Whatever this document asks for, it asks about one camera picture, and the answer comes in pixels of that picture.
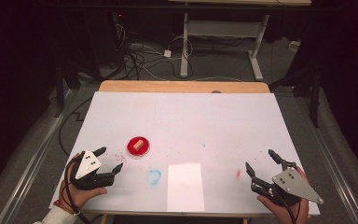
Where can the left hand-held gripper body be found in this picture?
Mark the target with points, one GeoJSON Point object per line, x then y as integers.
{"type": "Point", "coordinates": [87, 166]}

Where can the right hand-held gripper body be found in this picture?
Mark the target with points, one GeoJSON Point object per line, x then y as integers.
{"type": "Point", "coordinates": [293, 183]}

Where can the small wooden stamp block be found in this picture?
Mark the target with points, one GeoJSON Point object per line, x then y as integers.
{"type": "Point", "coordinates": [138, 145]}

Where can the round red ink pad dish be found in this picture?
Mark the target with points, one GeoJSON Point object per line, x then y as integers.
{"type": "Point", "coordinates": [145, 150]}

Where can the person's left hand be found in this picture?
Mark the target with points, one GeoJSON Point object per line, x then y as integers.
{"type": "Point", "coordinates": [74, 197]}

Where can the person's right hand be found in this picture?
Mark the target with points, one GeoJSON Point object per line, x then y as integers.
{"type": "Point", "coordinates": [281, 214]}

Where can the white sleeve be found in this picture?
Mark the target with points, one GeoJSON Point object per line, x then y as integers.
{"type": "Point", "coordinates": [56, 218]}

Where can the black stand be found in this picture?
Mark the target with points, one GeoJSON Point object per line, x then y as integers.
{"type": "Point", "coordinates": [315, 102]}
{"type": "Point", "coordinates": [59, 99]}

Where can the white paper sheet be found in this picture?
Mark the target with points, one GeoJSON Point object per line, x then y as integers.
{"type": "Point", "coordinates": [185, 193]}

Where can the large white board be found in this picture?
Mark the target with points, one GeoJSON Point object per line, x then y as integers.
{"type": "Point", "coordinates": [183, 124]}

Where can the wooden table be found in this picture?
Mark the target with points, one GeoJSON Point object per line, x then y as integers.
{"type": "Point", "coordinates": [167, 86]}

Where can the small white box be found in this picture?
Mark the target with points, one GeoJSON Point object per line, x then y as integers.
{"type": "Point", "coordinates": [293, 46]}

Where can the white power adapter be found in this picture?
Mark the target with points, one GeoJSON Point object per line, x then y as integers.
{"type": "Point", "coordinates": [167, 53]}

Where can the metal floor rail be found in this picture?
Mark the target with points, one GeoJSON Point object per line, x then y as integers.
{"type": "Point", "coordinates": [338, 186]}
{"type": "Point", "coordinates": [28, 174]}

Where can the white metal frame desk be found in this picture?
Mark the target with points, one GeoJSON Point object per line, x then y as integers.
{"type": "Point", "coordinates": [223, 28]}

